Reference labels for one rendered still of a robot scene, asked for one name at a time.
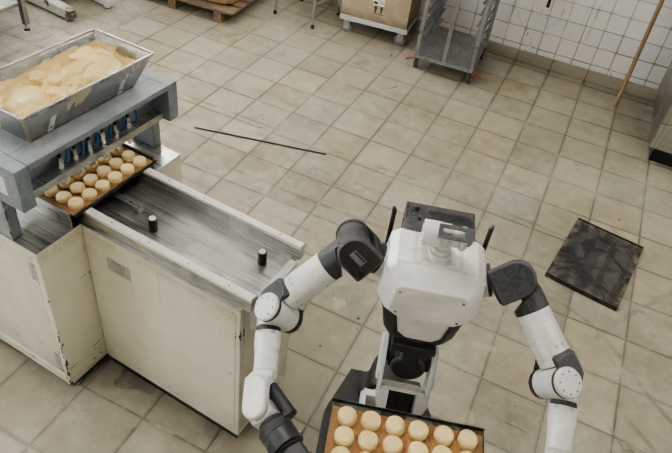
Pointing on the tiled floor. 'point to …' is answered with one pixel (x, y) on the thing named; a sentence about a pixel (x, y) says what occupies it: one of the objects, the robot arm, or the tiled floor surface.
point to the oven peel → (644, 40)
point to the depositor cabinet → (59, 287)
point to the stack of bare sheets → (595, 263)
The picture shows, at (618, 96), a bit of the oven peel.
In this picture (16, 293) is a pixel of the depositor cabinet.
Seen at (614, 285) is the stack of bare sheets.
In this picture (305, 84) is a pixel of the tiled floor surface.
